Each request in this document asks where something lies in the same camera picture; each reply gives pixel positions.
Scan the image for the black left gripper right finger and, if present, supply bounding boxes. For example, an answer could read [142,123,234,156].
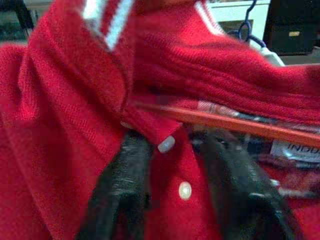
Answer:
[199,129,302,240]

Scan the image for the black box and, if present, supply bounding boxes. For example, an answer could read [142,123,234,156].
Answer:
[263,0,320,56]

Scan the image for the white cabinet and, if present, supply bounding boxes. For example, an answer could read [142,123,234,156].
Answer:
[207,0,271,48]

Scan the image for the red polo shirt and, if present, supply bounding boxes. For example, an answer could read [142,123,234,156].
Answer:
[0,0,320,240]

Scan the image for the blue plastic hanger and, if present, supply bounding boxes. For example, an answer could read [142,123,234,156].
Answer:
[226,0,267,48]

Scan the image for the red plastic hanger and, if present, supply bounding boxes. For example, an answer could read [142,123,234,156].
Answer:
[134,101,320,148]

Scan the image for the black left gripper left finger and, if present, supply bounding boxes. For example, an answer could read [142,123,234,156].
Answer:
[77,129,154,240]

